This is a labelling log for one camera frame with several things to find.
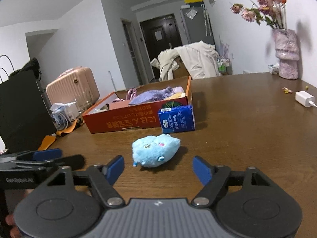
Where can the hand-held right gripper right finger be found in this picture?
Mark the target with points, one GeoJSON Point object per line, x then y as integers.
{"type": "Point", "coordinates": [201, 169]}

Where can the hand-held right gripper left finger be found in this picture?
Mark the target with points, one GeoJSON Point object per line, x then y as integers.
{"type": "Point", "coordinates": [116, 167]}

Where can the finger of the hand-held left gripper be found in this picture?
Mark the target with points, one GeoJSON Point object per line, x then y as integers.
{"type": "Point", "coordinates": [47, 154]}
{"type": "Point", "coordinates": [71, 161]}

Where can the blue plush toy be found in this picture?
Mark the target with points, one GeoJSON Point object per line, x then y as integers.
{"type": "Point", "coordinates": [154, 150]}

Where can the red cardboard box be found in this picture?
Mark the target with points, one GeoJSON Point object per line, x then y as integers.
{"type": "Point", "coordinates": [118, 121]}

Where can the blue tissue pack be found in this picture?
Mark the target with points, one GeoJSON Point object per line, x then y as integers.
{"type": "Point", "coordinates": [175, 120]}

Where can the purple cloth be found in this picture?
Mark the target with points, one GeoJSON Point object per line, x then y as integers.
{"type": "Point", "coordinates": [148, 96]}

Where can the person's left hand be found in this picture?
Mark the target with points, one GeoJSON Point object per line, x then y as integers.
{"type": "Point", "coordinates": [11, 222]}

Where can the small white bottle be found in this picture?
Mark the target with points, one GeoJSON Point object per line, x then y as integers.
{"type": "Point", "coordinates": [72, 111]}

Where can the black paper bag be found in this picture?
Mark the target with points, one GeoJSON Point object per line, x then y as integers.
{"type": "Point", "coordinates": [22, 109]}

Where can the clear glass jar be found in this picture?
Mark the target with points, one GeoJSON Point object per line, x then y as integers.
{"type": "Point", "coordinates": [85, 104]}

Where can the pink suitcase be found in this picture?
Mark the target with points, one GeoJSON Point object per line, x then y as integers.
{"type": "Point", "coordinates": [71, 86]}

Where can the purple satin scrunchie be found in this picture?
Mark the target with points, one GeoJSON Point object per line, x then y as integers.
{"type": "Point", "coordinates": [131, 93]}

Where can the thin white pole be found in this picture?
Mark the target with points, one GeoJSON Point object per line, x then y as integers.
{"type": "Point", "coordinates": [112, 80]}

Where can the dark cloth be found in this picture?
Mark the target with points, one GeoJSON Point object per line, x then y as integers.
{"type": "Point", "coordinates": [32, 65]}

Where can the brown chair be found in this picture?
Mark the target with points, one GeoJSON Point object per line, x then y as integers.
{"type": "Point", "coordinates": [180, 70]}

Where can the storage cart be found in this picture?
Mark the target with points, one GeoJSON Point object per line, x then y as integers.
{"type": "Point", "coordinates": [224, 67]}

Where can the beige coat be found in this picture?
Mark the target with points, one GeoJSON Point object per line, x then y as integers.
{"type": "Point", "coordinates": [198, 59]}

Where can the grey interior door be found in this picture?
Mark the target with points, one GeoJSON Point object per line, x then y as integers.
{"type": "Point", "coordinates": [131, 54]}

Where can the small wrapped candy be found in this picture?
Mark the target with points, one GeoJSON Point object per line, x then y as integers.
{"type": "Point", "coordinates": [287, 90]}

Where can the lavender umbrella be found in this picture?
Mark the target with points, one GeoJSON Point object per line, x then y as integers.
{"type": "Point", "coordinates": [224, 48]}

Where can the small white jar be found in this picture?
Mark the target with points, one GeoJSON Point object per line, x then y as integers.
{"type": "Point", "coordinates": [273, 68]}

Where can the white charger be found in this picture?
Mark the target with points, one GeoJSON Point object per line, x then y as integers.
{"type": "Point", "coordinates": [303, 98]}

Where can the dark entrance door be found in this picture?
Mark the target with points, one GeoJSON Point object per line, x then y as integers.
{"type": "Point", "coordinates": [153, 45]}

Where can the white paper sheet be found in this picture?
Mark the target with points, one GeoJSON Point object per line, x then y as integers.
{"type": "Point", "coordinates": [158, 35]}

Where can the grey refrigerator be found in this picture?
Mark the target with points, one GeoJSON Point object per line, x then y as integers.
{"type": "Point", "coordinates": [198, 29]}

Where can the pink fluffy vase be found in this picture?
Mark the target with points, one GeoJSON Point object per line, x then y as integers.
{"type": "Point", "coordinates": [287, 54]}

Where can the white folded umbrella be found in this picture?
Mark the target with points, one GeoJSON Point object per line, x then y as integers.
{"type": "Point", "coordinates": [206, 19]}

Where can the clear plastic bag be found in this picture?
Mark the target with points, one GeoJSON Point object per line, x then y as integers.
{"type": "Point", "coordinates": [192, 14]}

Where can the yellow and black box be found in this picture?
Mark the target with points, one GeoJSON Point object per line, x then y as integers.
{"type": "Point", "coordinates": [193, 0]}

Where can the dried pink flowers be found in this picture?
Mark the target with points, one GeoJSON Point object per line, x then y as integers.
{"type": "Point", "coordinates": [263, 1]}

